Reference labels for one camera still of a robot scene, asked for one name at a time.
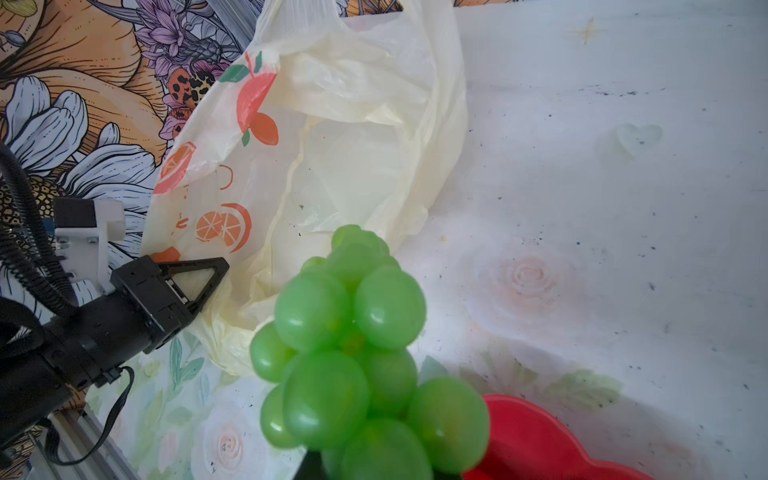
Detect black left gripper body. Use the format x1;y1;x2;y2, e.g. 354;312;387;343
110;256;195;354

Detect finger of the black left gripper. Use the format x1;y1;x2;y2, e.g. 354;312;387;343
158;257;230;315

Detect green fake grapes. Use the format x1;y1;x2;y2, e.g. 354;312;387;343
250;225;491;479

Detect translucent cream plastic bag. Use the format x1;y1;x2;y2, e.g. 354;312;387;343
142;1;468;376

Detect red flower-shaped plate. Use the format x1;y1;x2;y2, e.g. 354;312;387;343
462;395;648;480

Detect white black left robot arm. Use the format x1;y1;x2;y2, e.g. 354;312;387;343
1;256;229;444

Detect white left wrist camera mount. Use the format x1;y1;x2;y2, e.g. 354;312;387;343
53;197;126;294

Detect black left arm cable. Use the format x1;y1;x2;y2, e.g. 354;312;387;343
0;142;79;319

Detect aluminium rail frame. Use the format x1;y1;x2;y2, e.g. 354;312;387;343
22;407;139;480

